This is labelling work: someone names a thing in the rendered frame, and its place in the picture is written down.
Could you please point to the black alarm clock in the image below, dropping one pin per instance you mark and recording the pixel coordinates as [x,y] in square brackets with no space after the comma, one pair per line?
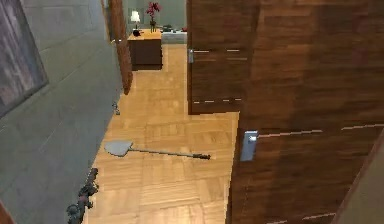
[136,33]

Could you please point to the grey framed wall picture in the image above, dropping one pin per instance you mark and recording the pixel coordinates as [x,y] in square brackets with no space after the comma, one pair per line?
[16,56]

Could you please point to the dark brown bedside cabinet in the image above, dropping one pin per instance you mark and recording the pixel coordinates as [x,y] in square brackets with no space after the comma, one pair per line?
[145,50]

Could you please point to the dark brown wooden room door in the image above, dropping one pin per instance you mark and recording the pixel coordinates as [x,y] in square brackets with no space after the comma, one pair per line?
[310,83]
[216,76]

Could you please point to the small grey floor object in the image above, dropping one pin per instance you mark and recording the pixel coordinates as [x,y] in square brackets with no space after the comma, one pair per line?
[115,108]

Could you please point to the dark lumpy object on floor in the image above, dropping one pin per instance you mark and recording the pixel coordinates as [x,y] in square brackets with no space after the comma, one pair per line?
[83,196]

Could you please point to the pale bed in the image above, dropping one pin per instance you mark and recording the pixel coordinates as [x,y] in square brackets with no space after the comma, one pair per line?
[174,36]

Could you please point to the white table lamp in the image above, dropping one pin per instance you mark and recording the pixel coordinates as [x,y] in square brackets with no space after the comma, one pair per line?
[135,16]

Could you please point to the red flowers in vase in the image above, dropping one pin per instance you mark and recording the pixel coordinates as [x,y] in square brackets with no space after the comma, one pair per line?
[153,13]

